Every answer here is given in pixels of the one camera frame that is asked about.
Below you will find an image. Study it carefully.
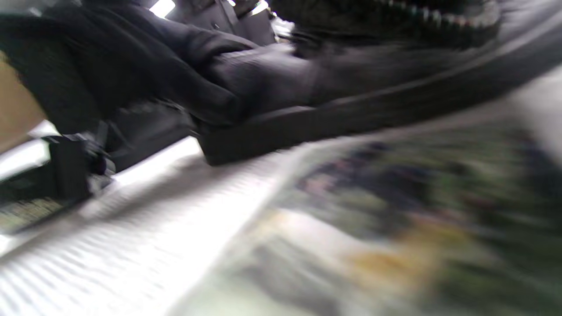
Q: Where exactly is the red and grey polishing mitt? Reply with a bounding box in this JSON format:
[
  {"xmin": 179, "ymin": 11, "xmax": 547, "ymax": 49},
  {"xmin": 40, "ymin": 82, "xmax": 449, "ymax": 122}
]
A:
[{"xmin": 268, "ymin": 0, "xmax": 502, "ymax": 50}]

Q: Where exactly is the printed newspaper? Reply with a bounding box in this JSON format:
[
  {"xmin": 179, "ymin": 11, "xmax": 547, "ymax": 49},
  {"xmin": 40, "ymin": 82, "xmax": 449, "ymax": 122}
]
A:
[{"xmin": 0, "ymin": 66, "xmax": 562, "ymax": 316}]

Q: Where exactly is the person's left forearm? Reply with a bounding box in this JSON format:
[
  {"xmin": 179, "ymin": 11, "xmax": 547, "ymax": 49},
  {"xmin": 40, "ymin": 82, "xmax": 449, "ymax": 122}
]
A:
[{"xmin": 0, "ymin": 50, "xmax": 47, "ymax": 153}]

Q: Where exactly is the black leather loafer shoe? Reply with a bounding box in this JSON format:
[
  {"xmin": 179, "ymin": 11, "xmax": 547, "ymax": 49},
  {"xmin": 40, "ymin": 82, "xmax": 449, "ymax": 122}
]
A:
[{"xmin": 105, "ymin": 9, "xmax": 562, "ymax": 166}]

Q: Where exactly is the person's left hand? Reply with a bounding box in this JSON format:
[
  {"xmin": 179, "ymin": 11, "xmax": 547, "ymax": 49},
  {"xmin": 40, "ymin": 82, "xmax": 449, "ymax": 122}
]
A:
[{"xmin": 0, "ymin": 0, "xmax": 259, "ymax": 134}]

